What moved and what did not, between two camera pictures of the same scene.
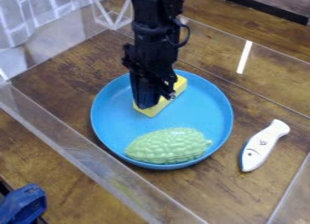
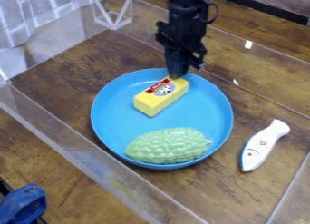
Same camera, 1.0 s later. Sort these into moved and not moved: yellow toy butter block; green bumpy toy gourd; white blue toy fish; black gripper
Moved: black gripper
Not moved: white blue toy fish; green bumpy toy gourd; yellow toy butter block
